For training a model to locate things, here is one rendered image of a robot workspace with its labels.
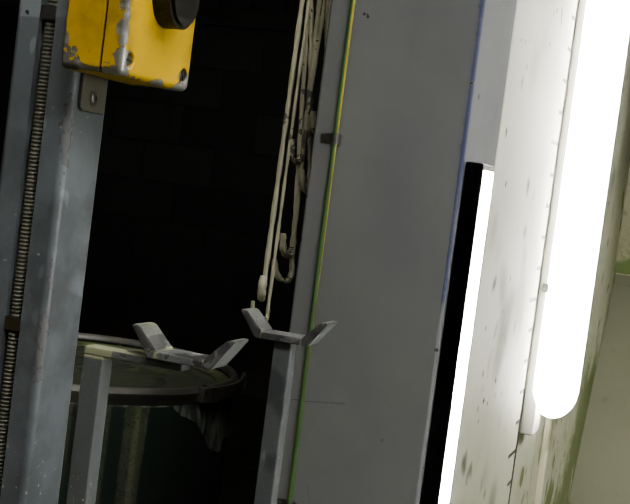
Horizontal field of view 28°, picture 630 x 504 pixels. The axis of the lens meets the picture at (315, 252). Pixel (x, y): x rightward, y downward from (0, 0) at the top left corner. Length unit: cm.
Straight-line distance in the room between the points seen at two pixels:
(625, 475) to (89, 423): 222
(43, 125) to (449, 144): 54
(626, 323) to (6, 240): 235
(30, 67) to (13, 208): 11
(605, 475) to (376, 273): 168
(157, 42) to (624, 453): 222
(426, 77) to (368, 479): 46
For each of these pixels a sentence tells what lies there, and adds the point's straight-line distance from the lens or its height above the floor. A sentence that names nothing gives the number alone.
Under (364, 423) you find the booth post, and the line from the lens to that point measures 145.
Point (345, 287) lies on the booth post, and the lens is 144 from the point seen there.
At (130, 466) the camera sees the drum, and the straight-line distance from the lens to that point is 198.
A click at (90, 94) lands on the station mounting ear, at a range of 103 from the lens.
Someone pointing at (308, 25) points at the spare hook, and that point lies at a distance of 155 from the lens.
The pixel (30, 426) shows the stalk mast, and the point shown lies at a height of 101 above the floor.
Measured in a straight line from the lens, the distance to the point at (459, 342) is 142.
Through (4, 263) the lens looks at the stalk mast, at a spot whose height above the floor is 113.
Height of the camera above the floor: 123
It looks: 3 degrees down
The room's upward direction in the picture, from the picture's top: 7 degrees clockwise
